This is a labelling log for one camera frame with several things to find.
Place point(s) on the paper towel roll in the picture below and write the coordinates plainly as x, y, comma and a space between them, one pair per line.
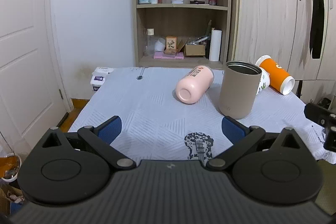
215, 45

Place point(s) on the beige steel tumbler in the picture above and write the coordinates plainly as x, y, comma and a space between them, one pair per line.
239, 87

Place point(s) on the pink flat box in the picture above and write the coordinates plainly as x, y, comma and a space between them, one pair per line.
166, 56

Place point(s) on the cardboard box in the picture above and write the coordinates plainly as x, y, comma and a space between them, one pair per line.
191, 50

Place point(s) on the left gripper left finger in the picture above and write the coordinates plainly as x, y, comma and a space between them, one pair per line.
99, 140

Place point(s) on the clear bottle cream cap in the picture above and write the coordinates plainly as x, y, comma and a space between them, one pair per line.
150, 42

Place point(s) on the wooden bookshelf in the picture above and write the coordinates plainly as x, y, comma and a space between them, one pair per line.
185, 19

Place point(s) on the white door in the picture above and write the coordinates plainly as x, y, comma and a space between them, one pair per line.
30, 98

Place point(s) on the wooden wardrobe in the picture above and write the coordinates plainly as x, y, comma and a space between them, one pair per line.
281, 29

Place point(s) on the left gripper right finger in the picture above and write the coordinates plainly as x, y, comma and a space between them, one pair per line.
244, 141

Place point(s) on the white cup on shelf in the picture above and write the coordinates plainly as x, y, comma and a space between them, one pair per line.
160, 45

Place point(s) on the black ribbon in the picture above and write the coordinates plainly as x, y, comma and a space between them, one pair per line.
317, 29

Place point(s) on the orange white cup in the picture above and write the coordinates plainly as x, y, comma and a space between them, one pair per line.
280, 79

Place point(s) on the orange illustrated box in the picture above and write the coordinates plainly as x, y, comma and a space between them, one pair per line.
171, 45

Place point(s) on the white floral paper cup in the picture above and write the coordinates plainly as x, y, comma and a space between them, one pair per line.
264, 81

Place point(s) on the white patterned tablecloth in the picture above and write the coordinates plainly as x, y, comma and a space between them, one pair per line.
156, 125

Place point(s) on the tissue pack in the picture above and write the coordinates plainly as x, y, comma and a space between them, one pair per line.
98, 77

